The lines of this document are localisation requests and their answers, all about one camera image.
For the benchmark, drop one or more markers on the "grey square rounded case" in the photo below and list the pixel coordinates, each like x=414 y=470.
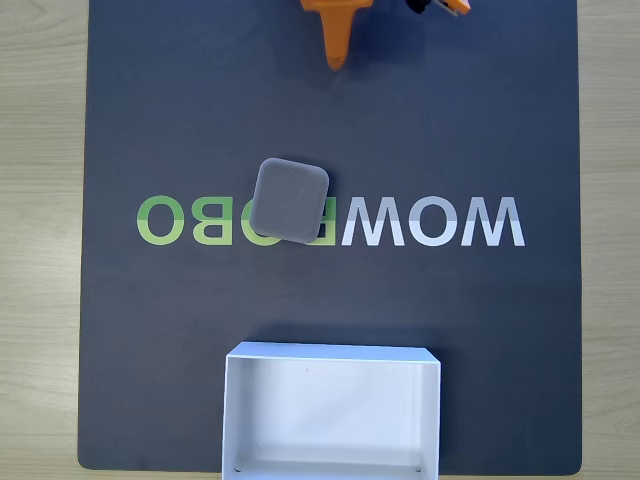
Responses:
x=290 y=200

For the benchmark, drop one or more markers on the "dark mat with WOWROBO print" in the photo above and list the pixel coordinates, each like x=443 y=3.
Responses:
x=200 y=125

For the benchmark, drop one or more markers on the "white open cardboard box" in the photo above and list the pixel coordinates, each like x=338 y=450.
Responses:
x=330 y=405

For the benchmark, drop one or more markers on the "orange camera mount with board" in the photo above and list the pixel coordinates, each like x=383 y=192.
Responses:
x=455 y=5

